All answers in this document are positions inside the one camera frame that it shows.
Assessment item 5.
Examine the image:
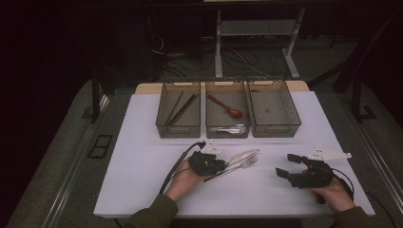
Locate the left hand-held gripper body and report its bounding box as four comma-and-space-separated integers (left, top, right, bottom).
188, 140, 221, 177

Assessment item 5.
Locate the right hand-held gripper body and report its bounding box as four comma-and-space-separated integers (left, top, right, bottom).
286, 146, 353, 190

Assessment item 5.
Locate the steel fork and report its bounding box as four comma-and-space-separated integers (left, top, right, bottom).
202, 155, 259, 183

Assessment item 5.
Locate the white ceramic spoon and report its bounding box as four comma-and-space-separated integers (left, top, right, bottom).
208, 123, 248, 136

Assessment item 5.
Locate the brown wooden spoon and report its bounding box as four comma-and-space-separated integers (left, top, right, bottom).
206, 94, 244, 120

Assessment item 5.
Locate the grey plastic bin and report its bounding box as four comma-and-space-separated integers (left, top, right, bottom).
204, 79, 251, 140
246, 77, 302, 139
155, 79, 202, 140

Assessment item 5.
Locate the brown wooden chopstick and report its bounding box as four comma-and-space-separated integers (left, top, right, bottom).
168, 93, 200, 127
166, 93, 198, 126

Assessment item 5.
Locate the person's left hand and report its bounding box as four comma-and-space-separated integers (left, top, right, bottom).
164, 165, 204, 203

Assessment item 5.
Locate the person's right hand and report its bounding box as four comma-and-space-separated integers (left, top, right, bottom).
300, 169, 356, 215

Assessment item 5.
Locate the white metal stand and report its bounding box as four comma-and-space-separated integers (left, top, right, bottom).
214, 8, 307, 80

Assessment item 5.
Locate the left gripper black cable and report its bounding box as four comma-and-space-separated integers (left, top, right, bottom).
159, 141, 207, 196

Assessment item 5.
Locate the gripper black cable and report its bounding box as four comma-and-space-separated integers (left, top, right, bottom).
159, 141, 207, 196
331, 167, 355, 201

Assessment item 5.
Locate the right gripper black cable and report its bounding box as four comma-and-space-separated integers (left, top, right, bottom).
331, 167, 355, 201

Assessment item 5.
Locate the metal floor rail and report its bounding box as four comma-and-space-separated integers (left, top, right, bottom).
336, 94, 403, 203
41, 94, 112, 228

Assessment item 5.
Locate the black floor cable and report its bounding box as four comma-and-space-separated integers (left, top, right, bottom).
365, 189, 397, 228

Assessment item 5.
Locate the black metal stand frame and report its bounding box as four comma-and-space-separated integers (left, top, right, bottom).
307, 9, 403, 124

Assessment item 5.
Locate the floor cable bundle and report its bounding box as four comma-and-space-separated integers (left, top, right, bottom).
146, 15, 270, 79

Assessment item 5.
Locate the black stand post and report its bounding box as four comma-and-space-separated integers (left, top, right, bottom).
89, 67, 110, 124

